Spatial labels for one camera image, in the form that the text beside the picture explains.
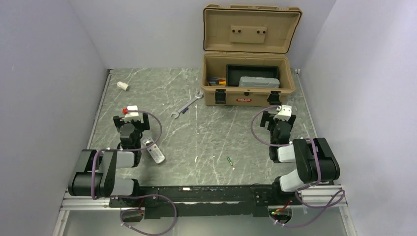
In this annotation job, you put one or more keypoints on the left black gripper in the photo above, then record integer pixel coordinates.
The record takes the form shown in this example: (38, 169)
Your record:
(143, 126)

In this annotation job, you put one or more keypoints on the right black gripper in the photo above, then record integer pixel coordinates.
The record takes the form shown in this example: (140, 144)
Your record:
(267, 117)

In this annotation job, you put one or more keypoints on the white remote control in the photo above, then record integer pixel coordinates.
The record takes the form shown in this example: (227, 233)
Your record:
(154, 150)

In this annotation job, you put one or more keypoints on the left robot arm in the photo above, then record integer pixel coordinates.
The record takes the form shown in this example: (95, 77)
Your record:
(95, 172)

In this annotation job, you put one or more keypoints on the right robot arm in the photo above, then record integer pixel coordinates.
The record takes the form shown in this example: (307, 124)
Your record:
(314, 159)

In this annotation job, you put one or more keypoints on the white plastic tube piece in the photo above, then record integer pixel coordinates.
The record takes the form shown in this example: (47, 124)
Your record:
(123, 86)

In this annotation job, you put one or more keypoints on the grey plastic case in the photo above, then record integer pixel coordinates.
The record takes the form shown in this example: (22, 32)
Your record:
(259, 82)

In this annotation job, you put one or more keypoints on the black tray in toolbox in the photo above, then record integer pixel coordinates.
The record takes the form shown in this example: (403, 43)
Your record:
(235, 71)

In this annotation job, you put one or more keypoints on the tan plastic toolbox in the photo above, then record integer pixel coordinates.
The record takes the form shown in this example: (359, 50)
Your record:
(248, 35)

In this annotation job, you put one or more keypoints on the silver open-end wrench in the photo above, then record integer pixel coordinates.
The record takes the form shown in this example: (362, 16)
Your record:
(175, 114)

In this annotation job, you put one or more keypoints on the colourful tools in toolbox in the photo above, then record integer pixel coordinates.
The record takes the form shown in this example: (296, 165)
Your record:
(213, 81)

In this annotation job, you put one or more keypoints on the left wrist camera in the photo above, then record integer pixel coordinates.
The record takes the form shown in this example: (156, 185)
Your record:
(131, 112)

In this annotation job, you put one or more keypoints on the aluminium frame rail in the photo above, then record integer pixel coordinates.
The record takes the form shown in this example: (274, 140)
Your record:
(197, 196)

